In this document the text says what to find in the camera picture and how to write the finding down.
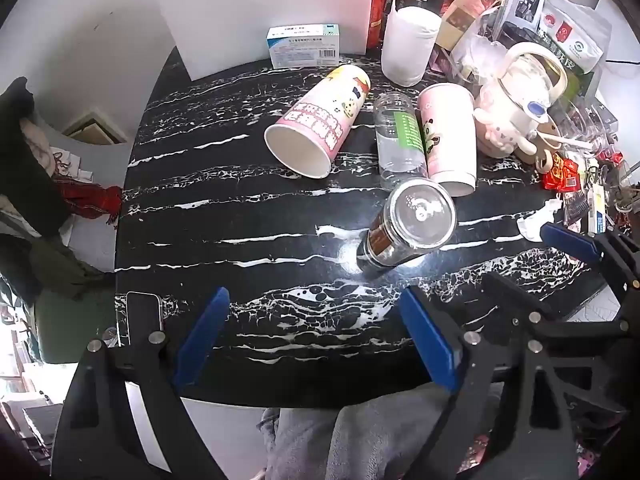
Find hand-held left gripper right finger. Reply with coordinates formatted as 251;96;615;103
400;285;590;480

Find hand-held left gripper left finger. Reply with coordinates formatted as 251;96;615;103
50;287;231;480

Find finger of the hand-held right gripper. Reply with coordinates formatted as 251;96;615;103
484;271;632;342
540;224;621;272

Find clear tumbler cup with lid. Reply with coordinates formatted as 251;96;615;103
356;178;457;274

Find pink panda paper cup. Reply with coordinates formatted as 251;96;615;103
417;82;477;197

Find pink cartoon paper cup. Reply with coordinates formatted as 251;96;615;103
264;64;372;180

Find crumpled white tissue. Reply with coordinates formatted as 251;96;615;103
516;199;560;239

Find bunch of keys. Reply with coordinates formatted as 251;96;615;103
582;157;640;235

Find smartphone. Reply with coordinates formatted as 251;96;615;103
125;291;167;349

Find red snack packets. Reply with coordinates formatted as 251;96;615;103
542;156;583;194

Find white plastic spoon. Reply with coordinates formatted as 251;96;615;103
536;129;595;152

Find person's grey trousers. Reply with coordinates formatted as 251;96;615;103
259;382;503;480

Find green cushion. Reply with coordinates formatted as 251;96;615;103
36;287;119;364

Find pink plush toy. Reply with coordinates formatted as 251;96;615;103
473;84;537;162

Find olive cloth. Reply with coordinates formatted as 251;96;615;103
27;234;103;301

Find white glass kettle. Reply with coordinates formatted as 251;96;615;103
492;42;569;133

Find red knitted scarf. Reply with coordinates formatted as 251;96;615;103
54;179;124;227

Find clear bottle with green label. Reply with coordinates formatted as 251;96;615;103
373;91;429;191

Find white and green pouch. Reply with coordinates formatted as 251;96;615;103
539;0;614;74

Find printed leaflet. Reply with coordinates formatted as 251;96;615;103
501;0;547;37

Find brown carton box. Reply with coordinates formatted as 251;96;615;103
434;0;507;53

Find dark coat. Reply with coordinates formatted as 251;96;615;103
0;77;71;237

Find white plastic tub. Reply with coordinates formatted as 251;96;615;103
381;0;444;87

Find red canister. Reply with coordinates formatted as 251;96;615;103
366;0;397;52

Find blue and white medicine box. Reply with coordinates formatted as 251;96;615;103
265;24;342;70

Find white board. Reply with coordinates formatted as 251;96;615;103
144;0;379;81

